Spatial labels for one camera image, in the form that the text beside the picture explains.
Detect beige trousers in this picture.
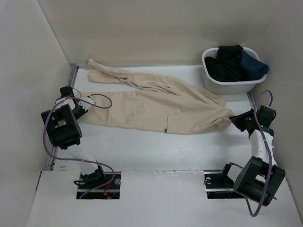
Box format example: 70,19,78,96
82,59,234,135

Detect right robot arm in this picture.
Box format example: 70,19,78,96
219,105,285,206

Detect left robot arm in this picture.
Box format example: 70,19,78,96
41,86,107,189

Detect navy blue trousers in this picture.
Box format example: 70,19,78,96
240,50,268,81

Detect black trousers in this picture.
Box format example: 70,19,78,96
205,45,243,82

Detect white laundry basket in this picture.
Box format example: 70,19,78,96
201,47,267,95

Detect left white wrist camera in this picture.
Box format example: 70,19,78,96
78,96,96,111

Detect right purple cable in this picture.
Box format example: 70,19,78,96
246,89,274,218

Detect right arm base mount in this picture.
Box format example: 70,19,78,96
204,170,244,199

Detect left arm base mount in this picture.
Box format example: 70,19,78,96
73,172,122,200

